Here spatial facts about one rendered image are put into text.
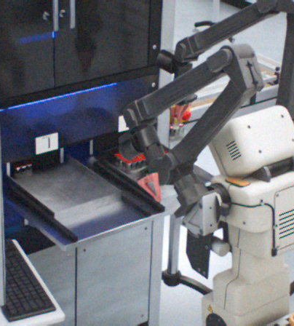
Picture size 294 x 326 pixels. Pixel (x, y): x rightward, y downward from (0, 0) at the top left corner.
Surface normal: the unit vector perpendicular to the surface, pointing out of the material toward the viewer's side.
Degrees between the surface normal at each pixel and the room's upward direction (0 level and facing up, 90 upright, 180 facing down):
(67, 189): 0
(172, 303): 0
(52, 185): 0
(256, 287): 82
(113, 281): 90
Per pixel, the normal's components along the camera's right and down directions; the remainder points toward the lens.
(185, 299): 0.04, -0.89
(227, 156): -0.79, 0.25
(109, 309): 0.60, 0.39
